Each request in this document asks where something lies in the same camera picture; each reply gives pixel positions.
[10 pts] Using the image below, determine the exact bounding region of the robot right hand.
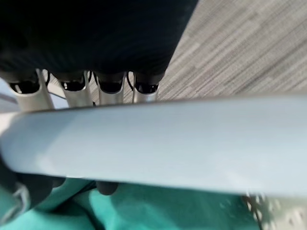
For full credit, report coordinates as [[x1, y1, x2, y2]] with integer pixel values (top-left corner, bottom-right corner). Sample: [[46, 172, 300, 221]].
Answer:
[[0, 0, 200, 218]]

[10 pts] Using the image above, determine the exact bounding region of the white plastic laundry basket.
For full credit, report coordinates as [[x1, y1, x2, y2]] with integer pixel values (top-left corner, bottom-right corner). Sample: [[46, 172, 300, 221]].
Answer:
[[0, 79, 307, 230]]

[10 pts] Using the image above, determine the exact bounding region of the teal green laundry cloth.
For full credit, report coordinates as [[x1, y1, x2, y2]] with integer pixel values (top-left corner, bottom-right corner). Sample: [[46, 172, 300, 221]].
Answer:
[[0, 178, 261, 230]]

